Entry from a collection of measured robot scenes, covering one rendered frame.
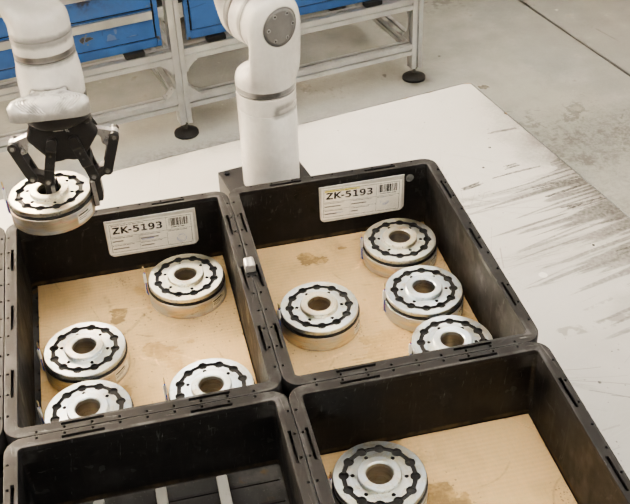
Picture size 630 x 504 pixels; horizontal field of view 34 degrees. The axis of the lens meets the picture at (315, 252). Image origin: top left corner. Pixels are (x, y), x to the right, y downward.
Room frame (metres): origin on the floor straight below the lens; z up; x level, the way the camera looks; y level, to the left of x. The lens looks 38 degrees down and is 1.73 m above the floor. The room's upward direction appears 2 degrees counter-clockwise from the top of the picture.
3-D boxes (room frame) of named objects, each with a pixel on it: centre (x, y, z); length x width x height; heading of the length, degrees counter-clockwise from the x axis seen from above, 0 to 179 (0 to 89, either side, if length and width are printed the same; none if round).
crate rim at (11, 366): (0.97, 0.23, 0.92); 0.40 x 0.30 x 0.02; 12
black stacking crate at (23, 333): (0.97, 0.23, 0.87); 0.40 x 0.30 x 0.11; 12
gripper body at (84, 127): (1.09, 0.30, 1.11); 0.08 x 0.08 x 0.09
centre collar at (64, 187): (1.08, 0.33, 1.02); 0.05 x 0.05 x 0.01
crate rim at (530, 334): (1.03, -0.07, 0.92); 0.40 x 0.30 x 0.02; 12
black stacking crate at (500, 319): (1.03, -0.07, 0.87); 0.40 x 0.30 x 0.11; 12
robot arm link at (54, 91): (1.07, 0.30, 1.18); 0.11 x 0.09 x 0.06; 7
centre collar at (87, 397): (0.85, 0.27, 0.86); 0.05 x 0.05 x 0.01
